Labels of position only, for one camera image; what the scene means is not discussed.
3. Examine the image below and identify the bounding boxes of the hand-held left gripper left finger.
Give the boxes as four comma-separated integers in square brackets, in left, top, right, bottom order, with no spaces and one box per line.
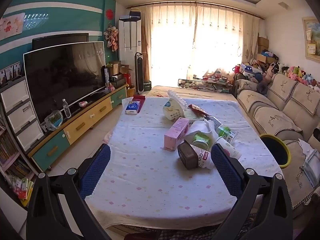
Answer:
[26,144,112,240]

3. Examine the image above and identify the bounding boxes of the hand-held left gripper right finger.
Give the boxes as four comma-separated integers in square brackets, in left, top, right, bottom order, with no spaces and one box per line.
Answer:
[211,144,293,240]

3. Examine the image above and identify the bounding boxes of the white pink paper cup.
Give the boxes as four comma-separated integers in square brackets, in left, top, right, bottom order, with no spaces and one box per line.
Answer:
[215,136,242,160]

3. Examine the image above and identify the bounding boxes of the green white bottle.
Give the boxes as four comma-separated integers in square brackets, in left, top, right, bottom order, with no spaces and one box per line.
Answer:
[217,124,238,144]

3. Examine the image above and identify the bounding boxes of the green white cup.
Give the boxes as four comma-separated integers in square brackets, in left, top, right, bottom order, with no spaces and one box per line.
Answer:
[191,132,210,150]

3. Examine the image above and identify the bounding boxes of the brown lidded white jar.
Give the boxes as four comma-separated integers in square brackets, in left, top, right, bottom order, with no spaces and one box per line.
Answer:
[177,140,215,170]

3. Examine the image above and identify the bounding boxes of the white knitted cloth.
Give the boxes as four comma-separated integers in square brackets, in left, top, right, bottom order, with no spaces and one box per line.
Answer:
[187,119,220,143]

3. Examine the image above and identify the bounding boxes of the yellow rimmed black bin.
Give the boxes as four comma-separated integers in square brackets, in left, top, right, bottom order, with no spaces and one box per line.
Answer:
[259,134,292,169]

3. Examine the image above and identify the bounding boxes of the pink carton box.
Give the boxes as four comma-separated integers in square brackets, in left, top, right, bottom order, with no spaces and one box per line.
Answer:
[164,117,190,151]

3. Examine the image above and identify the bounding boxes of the white green labelled packet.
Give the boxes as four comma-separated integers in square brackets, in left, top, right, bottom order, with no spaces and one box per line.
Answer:
[184,110,203,121]

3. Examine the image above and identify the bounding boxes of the red snack wrapper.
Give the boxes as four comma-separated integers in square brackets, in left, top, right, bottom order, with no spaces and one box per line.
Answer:
[188,104,208,117]

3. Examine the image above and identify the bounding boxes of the cream plastic bag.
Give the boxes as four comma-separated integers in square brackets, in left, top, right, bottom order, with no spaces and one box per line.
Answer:
[162,99,188,122]

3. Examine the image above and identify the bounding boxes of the dotted white tablecloth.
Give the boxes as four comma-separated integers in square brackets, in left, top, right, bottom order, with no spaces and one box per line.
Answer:
[84,97,284,230]

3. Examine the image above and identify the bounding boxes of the teal yellow television cabinet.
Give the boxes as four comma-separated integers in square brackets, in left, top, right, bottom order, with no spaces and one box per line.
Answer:
[27,84,128,173]

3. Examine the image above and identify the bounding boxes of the clear plastic bag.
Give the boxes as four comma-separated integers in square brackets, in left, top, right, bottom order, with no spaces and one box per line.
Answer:
[44,109,63,131]

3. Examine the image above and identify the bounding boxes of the clear water bottle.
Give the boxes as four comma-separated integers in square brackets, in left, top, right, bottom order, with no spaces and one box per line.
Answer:
[62,99,72,119]

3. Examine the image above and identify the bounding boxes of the blue white tissue pack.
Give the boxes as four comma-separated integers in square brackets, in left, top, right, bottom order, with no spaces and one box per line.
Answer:
[125,101,141,115]

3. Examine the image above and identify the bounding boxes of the pile of colourful books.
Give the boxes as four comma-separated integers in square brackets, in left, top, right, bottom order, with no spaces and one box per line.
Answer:
[10,176,34,207]

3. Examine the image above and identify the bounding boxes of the beige sofa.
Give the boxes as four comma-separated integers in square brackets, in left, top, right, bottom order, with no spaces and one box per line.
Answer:
[235,72,320,218]

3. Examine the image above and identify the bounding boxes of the red box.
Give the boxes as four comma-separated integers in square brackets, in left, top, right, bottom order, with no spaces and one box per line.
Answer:
[132,95,146,113]

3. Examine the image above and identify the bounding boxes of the bookshelf with books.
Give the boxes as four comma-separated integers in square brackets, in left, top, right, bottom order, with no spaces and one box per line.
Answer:
[0,115,35,180]

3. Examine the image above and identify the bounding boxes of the white papers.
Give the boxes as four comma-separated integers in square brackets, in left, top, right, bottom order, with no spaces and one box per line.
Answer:
[299,139,318,155]

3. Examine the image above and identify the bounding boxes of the clear plastic folder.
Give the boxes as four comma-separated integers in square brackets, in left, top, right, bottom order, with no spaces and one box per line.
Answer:
[301,150,320,188]

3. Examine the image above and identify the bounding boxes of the cluttered glass coffee table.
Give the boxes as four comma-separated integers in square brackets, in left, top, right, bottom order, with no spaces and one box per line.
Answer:
[177,76,234,94]

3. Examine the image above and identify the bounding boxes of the grey round pillow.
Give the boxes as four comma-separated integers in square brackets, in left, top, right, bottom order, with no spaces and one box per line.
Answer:
[256,81,269,97]

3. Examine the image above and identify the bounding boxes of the white drawer unit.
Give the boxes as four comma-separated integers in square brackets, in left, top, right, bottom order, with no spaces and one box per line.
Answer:
[0,76,45,153]

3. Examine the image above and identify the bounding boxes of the large curved television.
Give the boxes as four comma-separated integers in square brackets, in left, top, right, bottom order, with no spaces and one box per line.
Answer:
[23,41,107,125]

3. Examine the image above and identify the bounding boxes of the floral beige floor mat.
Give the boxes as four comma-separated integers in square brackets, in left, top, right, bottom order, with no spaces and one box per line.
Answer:
[147,85,237,102]

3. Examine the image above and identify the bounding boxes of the star print bag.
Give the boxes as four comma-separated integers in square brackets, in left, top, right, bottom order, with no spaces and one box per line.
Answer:
[240,64,263,83]

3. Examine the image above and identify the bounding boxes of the open cardboard boxes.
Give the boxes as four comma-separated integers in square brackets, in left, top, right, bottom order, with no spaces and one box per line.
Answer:
[106,61,133,77]

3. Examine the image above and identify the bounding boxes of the black white tower fan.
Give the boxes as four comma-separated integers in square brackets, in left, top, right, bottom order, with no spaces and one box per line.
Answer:
[134,52,145,92]

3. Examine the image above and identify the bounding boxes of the row of plush toys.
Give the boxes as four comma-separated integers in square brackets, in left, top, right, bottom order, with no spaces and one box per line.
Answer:
[262,61,320,93]

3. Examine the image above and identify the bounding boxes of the small photo prints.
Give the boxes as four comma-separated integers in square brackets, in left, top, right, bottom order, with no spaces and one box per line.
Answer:
[0,62,22,84]

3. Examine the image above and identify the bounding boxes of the stack of cardboard boxes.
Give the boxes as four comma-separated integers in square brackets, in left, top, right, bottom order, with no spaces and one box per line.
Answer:
[257,36,269,55]

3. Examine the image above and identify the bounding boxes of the cream embroidered curtain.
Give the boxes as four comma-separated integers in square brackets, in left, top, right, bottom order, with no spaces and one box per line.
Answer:
[141,2,260,90]

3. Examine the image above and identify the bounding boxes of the hanging flower decoration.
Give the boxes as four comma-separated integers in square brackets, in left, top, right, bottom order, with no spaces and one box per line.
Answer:
[104,24,119,52]

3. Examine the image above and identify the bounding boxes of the white standing air conditioner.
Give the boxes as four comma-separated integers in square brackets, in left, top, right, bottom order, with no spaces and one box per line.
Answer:
[118,19,142,68]

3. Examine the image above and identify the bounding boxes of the framed flower painting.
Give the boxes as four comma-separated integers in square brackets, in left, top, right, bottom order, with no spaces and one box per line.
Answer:
[302,17,320,63]

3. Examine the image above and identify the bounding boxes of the wooden curtain rod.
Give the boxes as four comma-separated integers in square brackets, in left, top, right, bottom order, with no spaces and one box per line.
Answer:
[126,1,265,20]

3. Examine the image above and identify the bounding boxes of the wall poster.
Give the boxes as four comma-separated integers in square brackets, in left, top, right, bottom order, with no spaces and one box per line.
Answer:
[0,12,26,40]

